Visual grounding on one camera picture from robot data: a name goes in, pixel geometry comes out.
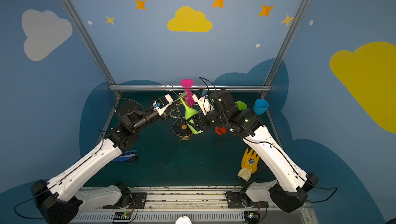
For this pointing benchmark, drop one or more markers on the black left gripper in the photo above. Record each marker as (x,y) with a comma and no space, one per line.
(167,111)

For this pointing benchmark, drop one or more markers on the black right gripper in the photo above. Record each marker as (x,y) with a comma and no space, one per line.
(199,122)

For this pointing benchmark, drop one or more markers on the green wine glass back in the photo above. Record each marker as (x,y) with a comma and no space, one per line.
(188,112)

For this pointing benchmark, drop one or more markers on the green wine glass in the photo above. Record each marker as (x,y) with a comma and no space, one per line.
(241,105)
(188,112)

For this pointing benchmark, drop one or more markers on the magenta wine glass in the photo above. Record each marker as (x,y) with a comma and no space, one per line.
(188,98)

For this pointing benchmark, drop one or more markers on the red wine glass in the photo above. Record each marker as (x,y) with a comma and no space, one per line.
(220,130)

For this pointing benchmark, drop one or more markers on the green wine glass front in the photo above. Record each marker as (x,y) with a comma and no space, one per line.
(241,105)

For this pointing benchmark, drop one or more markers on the blue wine glass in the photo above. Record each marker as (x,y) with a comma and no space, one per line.
(260,106)

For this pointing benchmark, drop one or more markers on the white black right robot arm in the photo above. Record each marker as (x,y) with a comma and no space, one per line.
(289,190)

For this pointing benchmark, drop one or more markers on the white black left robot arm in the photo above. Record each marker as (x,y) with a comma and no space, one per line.
(60,199)

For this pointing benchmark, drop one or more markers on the yellow work glove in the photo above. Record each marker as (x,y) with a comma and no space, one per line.
(249,164)

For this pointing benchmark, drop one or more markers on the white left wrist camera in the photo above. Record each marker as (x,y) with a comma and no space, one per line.
(161,104)

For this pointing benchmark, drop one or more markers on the gold wire wine glass rack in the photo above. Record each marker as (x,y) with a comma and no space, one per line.
(179,127)

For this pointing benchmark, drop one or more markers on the aluminium back frame rail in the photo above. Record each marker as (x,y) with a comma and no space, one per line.
(156,88)

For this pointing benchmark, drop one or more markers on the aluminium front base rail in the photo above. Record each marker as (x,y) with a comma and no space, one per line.
(201,204)

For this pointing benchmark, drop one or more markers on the aluminium left frame post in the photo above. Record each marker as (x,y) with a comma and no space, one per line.
(76,19)

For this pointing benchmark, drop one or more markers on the aluminium frame post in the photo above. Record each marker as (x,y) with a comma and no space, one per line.
(293,27)
(76,19)

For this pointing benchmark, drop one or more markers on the aluminium right frame post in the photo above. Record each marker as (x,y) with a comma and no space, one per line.
(293,27)

